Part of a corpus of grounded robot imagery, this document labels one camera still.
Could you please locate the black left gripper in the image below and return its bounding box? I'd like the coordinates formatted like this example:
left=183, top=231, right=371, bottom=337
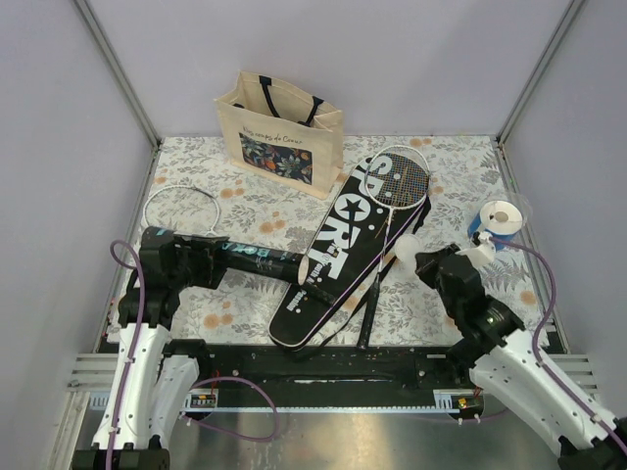
left=169, top=233, right=229, bottom=290

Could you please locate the black shuttlecock tube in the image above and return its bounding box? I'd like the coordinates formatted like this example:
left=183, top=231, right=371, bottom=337
left=139, top=226, right=309, bottom=286

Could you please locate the black sport racket cover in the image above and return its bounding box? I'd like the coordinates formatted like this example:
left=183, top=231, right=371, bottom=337
left=268, top=158, right=430, bottom=350

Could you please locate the white racket black grip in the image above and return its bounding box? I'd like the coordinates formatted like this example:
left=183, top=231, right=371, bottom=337
left=142, top=184, right=336, bottom=306

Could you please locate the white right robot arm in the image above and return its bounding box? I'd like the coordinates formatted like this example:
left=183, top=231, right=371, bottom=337
left=413, top=245, right=626, bottom=469

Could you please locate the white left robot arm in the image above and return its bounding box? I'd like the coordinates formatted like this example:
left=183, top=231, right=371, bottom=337
left=71, top=227, right=226, bottom=469

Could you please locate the white shuttlecock on mat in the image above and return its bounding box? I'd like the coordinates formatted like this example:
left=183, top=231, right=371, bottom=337
left=394, top=234, right=424, bottom=271

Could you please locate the floral table mat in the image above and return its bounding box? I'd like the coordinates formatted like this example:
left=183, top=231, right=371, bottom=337
left=149, top=135, right=505, bottom=346

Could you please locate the white blue tape roll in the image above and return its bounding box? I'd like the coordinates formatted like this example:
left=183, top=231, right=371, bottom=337
left=467, top=200, right=526, bottom=251

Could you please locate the clear plastic tube lid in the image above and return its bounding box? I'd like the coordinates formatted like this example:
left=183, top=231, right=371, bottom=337
left=508, top=192, right=533, bottom=228

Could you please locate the beige floral tote bag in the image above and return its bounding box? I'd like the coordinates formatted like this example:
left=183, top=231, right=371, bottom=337
left=215, top=71, right=344, bottom=200

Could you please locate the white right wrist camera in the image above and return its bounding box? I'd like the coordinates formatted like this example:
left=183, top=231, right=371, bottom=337
left=457, top=231, right=497, bottom=269

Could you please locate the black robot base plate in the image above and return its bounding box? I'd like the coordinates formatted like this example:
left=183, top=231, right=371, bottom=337
left=164, top=340, right=476, bottom=409

